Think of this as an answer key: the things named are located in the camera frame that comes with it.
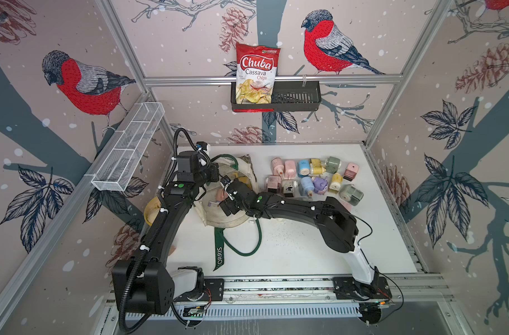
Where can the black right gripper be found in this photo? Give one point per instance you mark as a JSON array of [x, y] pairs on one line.
[[226, 205]]

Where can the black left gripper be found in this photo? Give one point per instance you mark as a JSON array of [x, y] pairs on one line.
[[212, 167]]

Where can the pink boxy pencil sharpener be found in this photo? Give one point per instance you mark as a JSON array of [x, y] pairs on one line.
[[221, 195]]

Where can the cream pencil sharpener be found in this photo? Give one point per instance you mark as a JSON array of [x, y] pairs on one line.
[[290, 188]]

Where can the light blue pencil sharpener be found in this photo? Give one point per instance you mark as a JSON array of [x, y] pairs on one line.
[[307, 186]]

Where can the pink square pencil sharpener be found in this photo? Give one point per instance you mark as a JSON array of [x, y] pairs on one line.
[[351, 172]]

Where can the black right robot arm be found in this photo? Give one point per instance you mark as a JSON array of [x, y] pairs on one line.
[[336, 224]]

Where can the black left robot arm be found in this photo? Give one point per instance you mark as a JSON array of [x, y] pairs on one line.
[[142, 284]]

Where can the yellow bowl with buns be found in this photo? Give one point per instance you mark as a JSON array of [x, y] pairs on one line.
[[151, 211]]

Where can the red Chuba cassava chips bag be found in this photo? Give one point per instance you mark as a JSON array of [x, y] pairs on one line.
[[255, 78]]

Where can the white wire mesh shelf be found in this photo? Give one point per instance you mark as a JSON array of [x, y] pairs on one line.
[[121, 163]]

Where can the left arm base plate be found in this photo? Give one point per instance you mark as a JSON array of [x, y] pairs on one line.
[[211, 290]]

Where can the black wire wall basket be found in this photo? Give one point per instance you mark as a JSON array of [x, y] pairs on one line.
[[289, 96]]

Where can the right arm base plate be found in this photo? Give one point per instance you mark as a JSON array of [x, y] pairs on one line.
[[346, 288]]

